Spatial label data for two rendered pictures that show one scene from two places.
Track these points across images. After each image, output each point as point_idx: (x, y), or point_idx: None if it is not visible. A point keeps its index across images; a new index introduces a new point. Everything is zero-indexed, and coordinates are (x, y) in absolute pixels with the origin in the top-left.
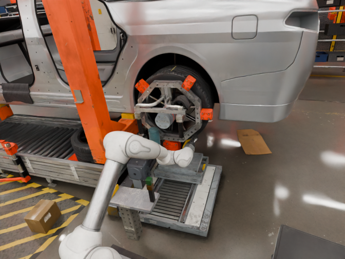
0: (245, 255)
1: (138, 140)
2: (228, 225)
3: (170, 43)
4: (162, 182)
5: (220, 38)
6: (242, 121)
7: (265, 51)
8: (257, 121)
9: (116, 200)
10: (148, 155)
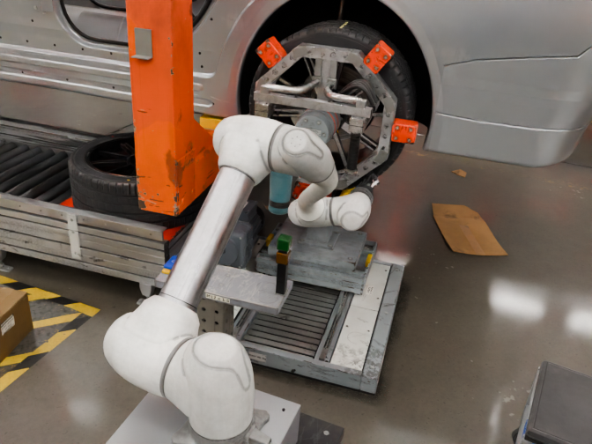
0: (458, 431)
1: (304, 129)
2: (420, 378)
3: None
4: None
5: None
6: (472, 158)
7: (546, 11)
8: (505, 160)
9: None
10: (316, 166)
